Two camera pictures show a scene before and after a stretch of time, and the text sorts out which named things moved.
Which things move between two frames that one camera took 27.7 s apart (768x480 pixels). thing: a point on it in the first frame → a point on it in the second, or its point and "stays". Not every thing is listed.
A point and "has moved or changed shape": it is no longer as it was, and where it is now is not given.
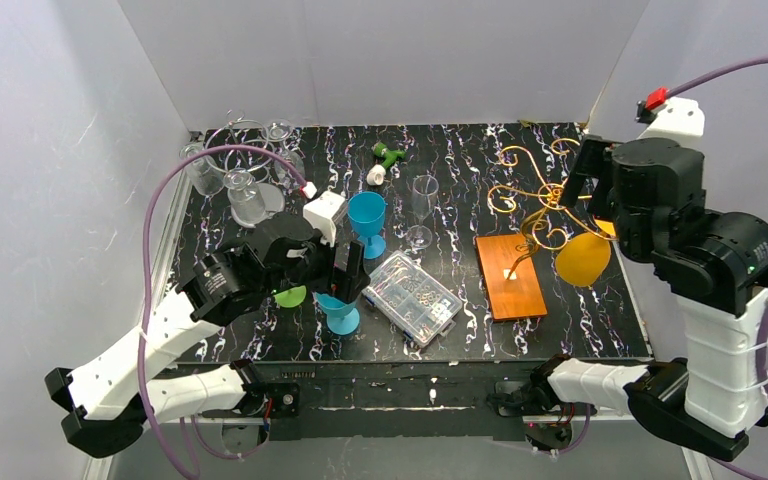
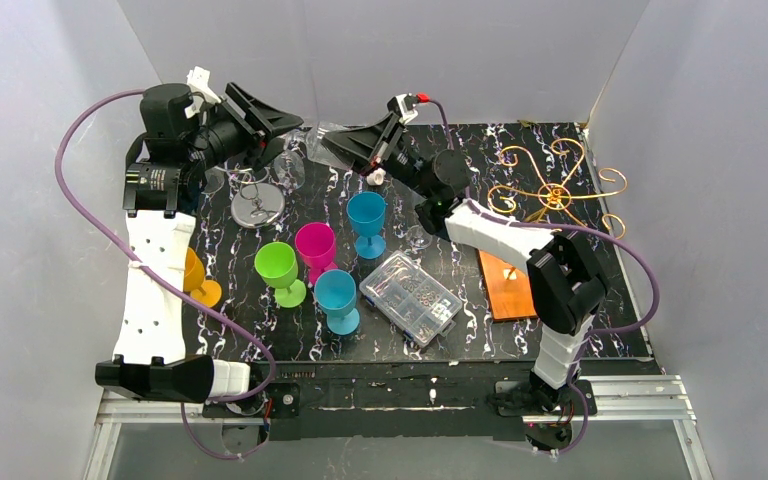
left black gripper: x=330 y=266 → x=242 y=113
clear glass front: x=245 y=199 → x=311 y=139
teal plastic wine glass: x=367 y=212 stays
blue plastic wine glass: x=343 y=318 stays
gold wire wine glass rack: x=507 y=260 stays
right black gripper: x=596 y=172 → x=388 y=137
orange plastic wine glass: x=584 y=258 has moved or changed shape
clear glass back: x=280 y=131 stays
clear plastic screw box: x=415 y=300 stays
